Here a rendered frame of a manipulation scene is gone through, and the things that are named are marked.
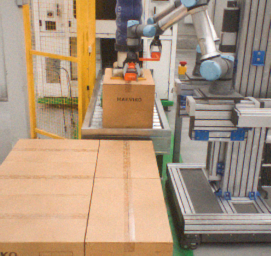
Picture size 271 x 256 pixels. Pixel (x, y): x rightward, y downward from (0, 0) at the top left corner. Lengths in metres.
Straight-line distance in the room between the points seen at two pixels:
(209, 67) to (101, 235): 1.06
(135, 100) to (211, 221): 1.04
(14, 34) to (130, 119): 1.33
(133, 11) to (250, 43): 0.96
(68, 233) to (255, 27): 1.63
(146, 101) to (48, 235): 1.41
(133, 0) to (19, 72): 1.29
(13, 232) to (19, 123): 1.97
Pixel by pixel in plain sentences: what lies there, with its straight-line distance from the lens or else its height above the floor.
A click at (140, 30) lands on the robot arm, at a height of 1.38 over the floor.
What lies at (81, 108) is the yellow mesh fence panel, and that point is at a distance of 3.58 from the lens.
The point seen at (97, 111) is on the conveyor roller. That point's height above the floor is 0.53.
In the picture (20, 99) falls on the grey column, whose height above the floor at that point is 0.62.
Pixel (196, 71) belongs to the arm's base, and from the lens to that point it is 2.74.
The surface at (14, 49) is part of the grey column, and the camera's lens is 3.52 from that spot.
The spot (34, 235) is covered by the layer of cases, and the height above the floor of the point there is 0.54.
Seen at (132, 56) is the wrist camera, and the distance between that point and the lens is 2.37.
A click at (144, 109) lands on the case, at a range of 2.85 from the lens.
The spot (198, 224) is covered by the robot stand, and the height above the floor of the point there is 0.20.
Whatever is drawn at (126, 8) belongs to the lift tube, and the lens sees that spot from 2.93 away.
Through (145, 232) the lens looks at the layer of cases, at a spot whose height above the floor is 0.54.
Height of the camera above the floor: 1.60
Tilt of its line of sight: 19 degrees down
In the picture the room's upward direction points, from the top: 2 degrees clockwise
